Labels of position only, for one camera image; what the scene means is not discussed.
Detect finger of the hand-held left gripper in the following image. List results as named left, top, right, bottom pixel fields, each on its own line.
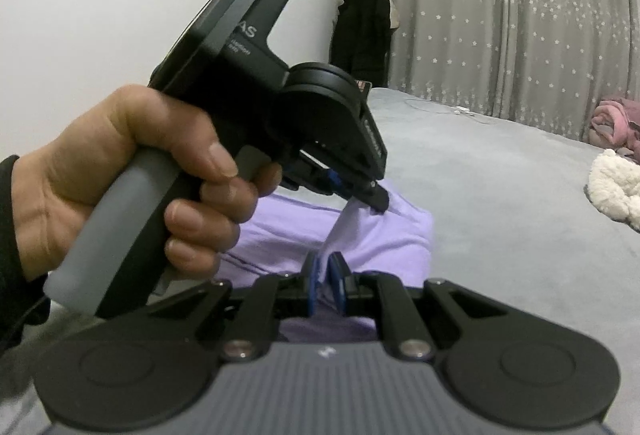
left=300, top=152, right=391, bottom=216

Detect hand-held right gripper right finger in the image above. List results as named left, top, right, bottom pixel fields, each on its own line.
left=327, top=252, right=506, bottom=361

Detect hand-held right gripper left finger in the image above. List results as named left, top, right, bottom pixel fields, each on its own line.
left=147, top=252, right=321, bottom=362

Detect purple pants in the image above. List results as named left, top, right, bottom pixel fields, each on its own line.
left=215, top=180, right=433, bottom=343

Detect person's left forearm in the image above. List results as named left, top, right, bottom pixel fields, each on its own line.
left=0, top=155, right=51, bottom=358

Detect person's left hand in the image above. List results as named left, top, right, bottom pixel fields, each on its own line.
left=15, top=84, right=283, bottom=281

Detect black hanging coat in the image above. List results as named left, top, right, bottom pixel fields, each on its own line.
left=329, top=0, right=392, bottom=88

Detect grey star curtain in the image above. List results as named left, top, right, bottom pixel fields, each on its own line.
left=367, top=0, right=640, bottom=143

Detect white fleece plush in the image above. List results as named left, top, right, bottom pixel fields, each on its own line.
left=586, top=148, right=640, bottom=233

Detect pink blanket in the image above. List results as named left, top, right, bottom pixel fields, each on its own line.
left=590, top=98, right=640, bottom=161

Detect white cable on bed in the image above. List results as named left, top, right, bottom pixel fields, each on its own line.
left=405, top=98, right=493, bottom=118

